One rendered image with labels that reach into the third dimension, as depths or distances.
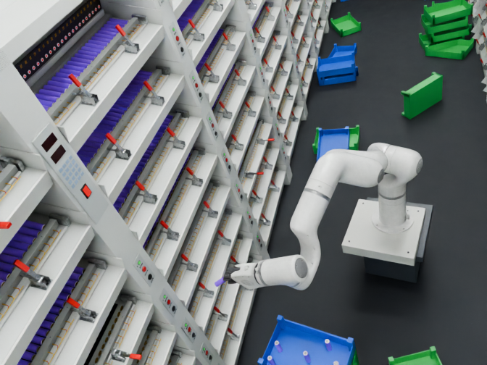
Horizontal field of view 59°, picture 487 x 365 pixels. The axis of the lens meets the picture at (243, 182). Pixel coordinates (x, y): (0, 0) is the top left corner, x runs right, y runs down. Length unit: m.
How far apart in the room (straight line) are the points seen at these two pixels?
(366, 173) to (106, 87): 0.85
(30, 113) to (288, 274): 0.81
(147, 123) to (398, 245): 1.24
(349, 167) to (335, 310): 1.02
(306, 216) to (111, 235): 0.58
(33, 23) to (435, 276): 2.02
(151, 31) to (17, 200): 0.74
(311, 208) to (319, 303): 1.03
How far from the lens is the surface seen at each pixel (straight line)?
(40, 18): 1.12
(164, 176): 1.49
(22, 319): 1.08
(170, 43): 1.57
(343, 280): 2.37
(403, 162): 1.85
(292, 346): 1.78
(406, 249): 2.05
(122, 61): 1.37
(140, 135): 1.38
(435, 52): 3.90
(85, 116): 1.18
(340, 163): 1.40
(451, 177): 2.82
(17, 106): 1.03
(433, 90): 3.30
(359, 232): 2.12
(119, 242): 1.26
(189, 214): 1.61
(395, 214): 2.06
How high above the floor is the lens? 1.99
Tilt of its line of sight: 41 degrees down
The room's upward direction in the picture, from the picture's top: 21 degrees counter-clockwise
